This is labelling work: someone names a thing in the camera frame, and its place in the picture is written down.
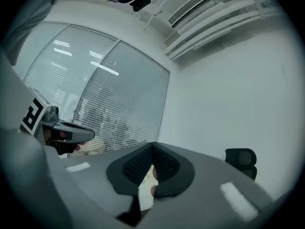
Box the red block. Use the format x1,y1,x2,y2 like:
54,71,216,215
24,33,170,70
150,166,158,198

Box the person's left hand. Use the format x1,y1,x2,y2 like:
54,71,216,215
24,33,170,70
44,129,87,152

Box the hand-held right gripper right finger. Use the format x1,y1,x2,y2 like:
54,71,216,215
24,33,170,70
142,142,275,229

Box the white window blinds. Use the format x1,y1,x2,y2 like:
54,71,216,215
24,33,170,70
22,24,170,157

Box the black mesh office chair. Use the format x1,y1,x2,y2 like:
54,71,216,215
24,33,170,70
225,148,258,181

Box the black head-mounted camera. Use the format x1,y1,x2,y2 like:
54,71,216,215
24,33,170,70
130,0,152,13

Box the person's grey sweatshirt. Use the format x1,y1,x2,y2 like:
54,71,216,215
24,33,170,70
0,0,69,147

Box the white ceiling air vent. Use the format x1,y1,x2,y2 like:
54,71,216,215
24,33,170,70
167,0,212,29

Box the round wooden meeting table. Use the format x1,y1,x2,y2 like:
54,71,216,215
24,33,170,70
71,137,112,156

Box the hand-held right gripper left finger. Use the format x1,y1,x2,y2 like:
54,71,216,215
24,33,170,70
59,142,153,229

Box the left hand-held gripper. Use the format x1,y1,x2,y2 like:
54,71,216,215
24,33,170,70
19,87,96,156

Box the bundle of white ceiling pipes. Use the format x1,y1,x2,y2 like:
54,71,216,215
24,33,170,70
163,0,284,62

